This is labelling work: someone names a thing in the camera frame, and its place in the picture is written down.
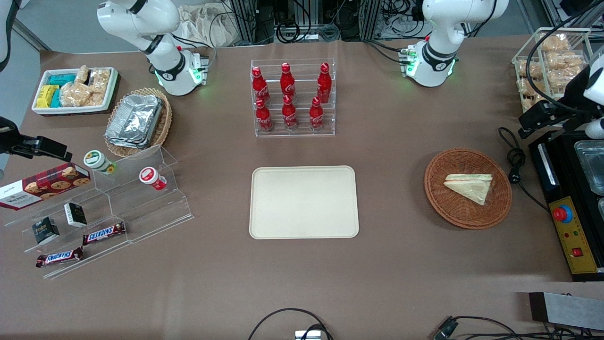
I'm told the round brown wicker basket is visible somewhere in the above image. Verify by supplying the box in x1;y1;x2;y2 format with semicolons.
424;148;513;230

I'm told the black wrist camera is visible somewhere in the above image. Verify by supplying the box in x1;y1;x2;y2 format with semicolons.
518;101;590;140
0;116;73;162

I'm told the green lid yogurt cup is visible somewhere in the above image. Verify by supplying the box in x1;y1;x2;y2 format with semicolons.
84;150;117;175

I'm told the clear acrylic bottle rack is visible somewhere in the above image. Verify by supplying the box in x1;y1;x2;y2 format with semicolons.
250;59;336;138

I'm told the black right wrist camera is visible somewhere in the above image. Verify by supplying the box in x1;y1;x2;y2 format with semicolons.
0;116;73;162

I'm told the white wire rack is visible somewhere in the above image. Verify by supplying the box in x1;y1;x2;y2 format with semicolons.
512;27;594;114

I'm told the red cola bottle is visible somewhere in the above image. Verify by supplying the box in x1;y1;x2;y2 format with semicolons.
282;95;299;131
252;67;270;105
280;63;296;99
317;63;332;104
255;98;274;132
309;97;325;131

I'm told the silver foil container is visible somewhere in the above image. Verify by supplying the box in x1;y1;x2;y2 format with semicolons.
106;94;163;144
105;136;154;150

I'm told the black power cable with plug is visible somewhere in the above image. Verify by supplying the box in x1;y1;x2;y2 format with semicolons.
498;127;550;212

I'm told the steel pan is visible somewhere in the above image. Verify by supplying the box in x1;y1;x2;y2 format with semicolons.
573;140;604;196

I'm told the white rectangular snack tray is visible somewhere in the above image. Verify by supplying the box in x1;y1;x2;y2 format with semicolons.
32;67;119;116

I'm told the yellow snack packet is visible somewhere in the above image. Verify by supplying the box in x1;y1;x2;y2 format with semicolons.
36;85;60;109

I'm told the beige cloth bag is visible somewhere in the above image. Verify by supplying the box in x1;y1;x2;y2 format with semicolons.
177;4;236;48

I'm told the beige plastic tray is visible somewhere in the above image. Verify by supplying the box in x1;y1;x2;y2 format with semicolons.
249;165;360;240

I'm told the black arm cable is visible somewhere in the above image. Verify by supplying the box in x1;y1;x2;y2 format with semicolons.
525;0;604;115

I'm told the small black carton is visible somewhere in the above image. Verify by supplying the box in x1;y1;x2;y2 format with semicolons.
64;202;88;228
32;217;60;245

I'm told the bagged fried snack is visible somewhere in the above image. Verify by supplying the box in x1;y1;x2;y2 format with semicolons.
517;78;541;111
545;51;587;93
517;61;543;79
540;34;571;53

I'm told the oval light wicker basket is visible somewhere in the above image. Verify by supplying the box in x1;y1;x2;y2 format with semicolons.
104;87;173;158

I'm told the grey metal bar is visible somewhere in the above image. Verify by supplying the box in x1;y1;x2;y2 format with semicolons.
528;292;604;331

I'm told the red tartan cookie box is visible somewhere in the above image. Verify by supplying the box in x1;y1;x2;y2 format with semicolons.
0;162;91;211

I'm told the red lid yogurt cup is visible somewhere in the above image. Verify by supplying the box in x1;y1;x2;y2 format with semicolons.
139;167;167;191

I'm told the black machine with red button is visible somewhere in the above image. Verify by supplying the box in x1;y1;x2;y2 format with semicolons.
528;130;604;282

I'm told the clear acrylic step display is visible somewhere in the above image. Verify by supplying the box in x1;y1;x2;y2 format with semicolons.
5;144;194;280

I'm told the aluminium frame post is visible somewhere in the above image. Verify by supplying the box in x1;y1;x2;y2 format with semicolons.
361;0;381;41
230;0;258;44

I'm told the black cable with connector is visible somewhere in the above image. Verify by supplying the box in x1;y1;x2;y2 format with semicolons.
433;315;604;340

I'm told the snickers chocolate bar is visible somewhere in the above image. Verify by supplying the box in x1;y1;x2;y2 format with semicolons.
36;247;84;268
83;221;126;246

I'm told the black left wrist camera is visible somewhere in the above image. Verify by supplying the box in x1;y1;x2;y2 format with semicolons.
518;101;590;140

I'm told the triangular sandwich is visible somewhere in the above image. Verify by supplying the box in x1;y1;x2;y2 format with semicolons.
443;173;494;206

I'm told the black looped cable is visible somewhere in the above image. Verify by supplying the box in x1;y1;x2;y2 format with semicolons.
248;308;334;340

